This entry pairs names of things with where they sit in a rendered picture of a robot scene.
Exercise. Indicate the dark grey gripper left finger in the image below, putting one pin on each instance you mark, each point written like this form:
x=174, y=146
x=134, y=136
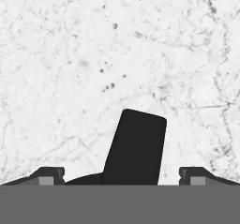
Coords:
x=47, y=173

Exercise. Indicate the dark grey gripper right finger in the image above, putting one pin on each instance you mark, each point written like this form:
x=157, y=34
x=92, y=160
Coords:
x=195, y=172

